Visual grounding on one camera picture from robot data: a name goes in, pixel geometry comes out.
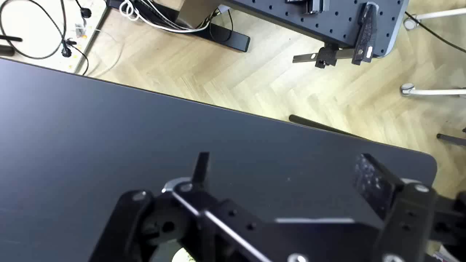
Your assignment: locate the plain cardboard box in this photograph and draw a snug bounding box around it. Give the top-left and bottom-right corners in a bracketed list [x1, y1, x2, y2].
[174, 0, 220, 29]

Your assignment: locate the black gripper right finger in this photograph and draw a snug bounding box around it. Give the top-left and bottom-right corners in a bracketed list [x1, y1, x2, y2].
[352, 151, 406, 221]

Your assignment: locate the thin black cable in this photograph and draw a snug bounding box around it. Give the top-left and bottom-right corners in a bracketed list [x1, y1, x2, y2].
[404, 10, 466, 55]

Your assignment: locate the black rod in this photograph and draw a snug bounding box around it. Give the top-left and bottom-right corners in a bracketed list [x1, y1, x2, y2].
[435, 131, 466, 147]

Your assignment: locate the perforated dark table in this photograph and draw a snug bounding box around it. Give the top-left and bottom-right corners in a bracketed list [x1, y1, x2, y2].
[225, 0, 409, 60]

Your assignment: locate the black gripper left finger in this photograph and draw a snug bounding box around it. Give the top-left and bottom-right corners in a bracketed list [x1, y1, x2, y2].
[190, 151, 211, 186]

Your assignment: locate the black cable with plug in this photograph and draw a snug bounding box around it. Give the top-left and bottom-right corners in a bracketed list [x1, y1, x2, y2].
[0, 0, 91, 77]

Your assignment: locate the black table foot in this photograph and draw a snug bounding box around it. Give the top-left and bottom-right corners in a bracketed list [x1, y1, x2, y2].
[106, 0, 252, 54]

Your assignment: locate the chrome chair leg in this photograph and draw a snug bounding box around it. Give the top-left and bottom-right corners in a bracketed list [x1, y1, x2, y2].
[402, 6, 466, 32]
[399, 82, 466, 99]

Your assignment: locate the white cable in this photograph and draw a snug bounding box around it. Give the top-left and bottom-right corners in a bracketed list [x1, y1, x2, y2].
[118, 0, 230, 36]

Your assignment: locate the black metal clamp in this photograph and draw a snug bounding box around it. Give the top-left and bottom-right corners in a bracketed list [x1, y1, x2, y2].
[291, 2, 380, 70]

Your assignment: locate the white desk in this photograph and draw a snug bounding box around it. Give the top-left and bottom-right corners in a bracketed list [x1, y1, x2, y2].
[0, 0, 112, 76]

